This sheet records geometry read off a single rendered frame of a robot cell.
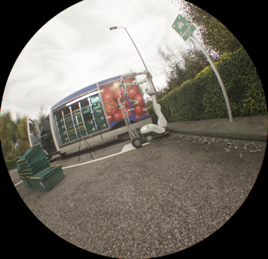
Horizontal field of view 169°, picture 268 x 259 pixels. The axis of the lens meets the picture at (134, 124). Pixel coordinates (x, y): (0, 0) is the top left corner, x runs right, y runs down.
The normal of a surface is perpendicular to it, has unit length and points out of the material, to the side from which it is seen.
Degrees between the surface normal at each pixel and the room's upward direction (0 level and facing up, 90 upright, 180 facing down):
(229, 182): 0
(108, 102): 90
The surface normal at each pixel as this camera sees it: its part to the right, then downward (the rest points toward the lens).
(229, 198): -0.32, -0.95
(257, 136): -0.99, 0.09
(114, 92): 0.13, -0.02
